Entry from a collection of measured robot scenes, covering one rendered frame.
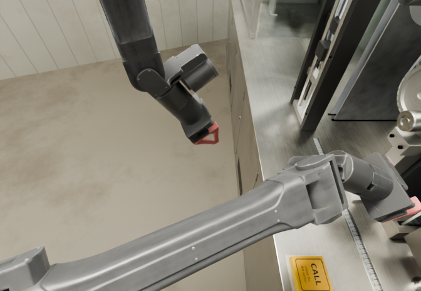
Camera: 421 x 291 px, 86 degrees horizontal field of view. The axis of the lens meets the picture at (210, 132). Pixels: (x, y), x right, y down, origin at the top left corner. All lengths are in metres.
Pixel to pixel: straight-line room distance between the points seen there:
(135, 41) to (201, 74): 0.13
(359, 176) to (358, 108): 0.54
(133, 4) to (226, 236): 0.31
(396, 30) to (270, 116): 0.41
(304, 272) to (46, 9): 2.98
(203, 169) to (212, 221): 1.49
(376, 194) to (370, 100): 0.51
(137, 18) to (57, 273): 0.31
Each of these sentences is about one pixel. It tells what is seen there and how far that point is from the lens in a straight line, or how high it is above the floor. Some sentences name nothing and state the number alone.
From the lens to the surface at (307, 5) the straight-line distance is 1.39.
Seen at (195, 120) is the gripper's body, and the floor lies 1.13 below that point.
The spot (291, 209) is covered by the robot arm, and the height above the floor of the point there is 1.20.
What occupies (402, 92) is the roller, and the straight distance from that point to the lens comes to 0.69.
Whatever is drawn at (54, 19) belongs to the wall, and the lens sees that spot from 3.07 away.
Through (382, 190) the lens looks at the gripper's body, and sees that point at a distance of 0.46.
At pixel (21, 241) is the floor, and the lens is 1.92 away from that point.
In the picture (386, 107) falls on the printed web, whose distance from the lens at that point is 0.97.
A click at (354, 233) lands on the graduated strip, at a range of 0.69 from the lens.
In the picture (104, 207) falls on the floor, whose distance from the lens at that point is 1.76.
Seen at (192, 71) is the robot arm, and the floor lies 1.25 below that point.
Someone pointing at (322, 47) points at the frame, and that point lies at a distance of 0.74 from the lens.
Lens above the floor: 1.47
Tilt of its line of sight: 48 degrees down
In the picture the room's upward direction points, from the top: straight up
